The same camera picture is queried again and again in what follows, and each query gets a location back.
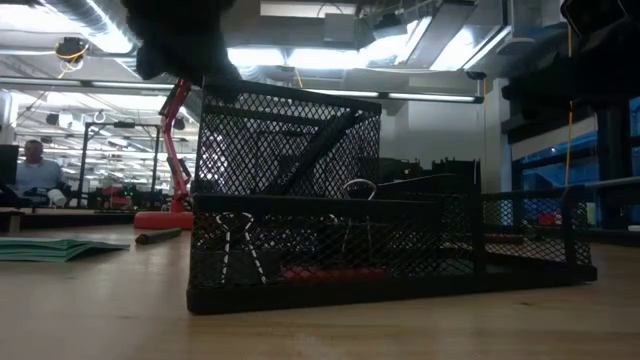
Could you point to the ceiling mounted device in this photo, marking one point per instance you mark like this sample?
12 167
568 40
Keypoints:
71 49

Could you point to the teal sticky note pad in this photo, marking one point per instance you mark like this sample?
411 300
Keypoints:
50 250

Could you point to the thin black pen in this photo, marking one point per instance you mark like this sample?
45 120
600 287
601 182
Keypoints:
160 236

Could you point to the black binder clip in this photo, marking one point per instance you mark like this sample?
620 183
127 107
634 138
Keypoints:
235 267
359 180

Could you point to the person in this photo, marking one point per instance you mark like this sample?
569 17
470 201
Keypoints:
37 175

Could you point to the black vertical post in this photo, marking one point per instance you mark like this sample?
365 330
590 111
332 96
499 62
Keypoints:
614 160

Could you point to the black monitor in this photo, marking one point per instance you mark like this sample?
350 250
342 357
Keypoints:
7 165

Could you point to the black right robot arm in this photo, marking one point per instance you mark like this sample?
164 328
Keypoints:
575 80

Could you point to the small red office item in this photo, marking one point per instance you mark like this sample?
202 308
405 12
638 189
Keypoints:
330 275

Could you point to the red desk lamp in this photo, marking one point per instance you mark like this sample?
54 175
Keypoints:
162 220

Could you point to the black metal stand frame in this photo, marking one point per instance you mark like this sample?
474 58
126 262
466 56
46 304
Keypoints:
83 165

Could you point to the black mesh desk organizer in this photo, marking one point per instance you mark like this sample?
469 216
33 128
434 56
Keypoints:
325 205

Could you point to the thick dark grey marker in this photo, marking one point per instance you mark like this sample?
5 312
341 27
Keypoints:
320 150

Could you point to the ceiling light strip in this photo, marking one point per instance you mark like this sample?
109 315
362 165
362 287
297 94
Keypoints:
400 95
125 85

